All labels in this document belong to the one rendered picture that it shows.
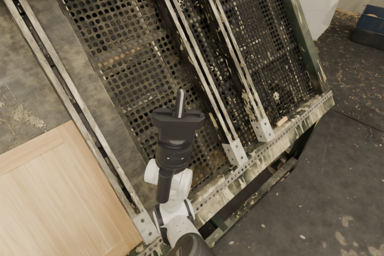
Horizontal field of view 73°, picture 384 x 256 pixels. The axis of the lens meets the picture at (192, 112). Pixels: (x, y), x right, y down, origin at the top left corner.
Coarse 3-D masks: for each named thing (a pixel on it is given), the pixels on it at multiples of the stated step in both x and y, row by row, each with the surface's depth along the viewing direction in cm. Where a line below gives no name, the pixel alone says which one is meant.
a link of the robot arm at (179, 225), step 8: (184, 200) 89; (192, 208) 87; (176, 216) 84; (184, 216) 84; (192, 216) 85; (168, 224) 83; (176, 224) 79; (184, 224) 77; (192, 224) 79; (160, 232) 84; (168, 232) 79; (176, 232) 74; (184, 232) 72; (192, 232) 71; (168, 240) 81; (176, 240) 71
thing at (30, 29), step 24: (24, 0) 84; (24, 24) 83; (48, 48) 87; (48, 72) 86; (72, 96) 92; (72, 120) 94; (96, 144) 97; (120, 168) 97; (120, 192) 97; (144, 216) 101; (144, 240) 101
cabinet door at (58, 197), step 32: (64, 128) 93; (0, 160) 83; (32, 160) 88; (64, 160) 93; (0, 192) 83; (32, 192) 87; (64, 192) 92; (96, 192) 97; (0, 224) 83; (32, 224) 87; (64, 224) 92; (96, 224) 97; (128, 224) 103
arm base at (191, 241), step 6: (192, 234) 64; (186, 240) 63; (192, 240) 61; (198, 240) 61; (180, 246) 63; (186, 246) 61; (192, 246) 59; (198, 246) 59; (174, 252) 63; (180, 252) 61; (186, 252) 59; (192, 252) 58; (198, 252) 58
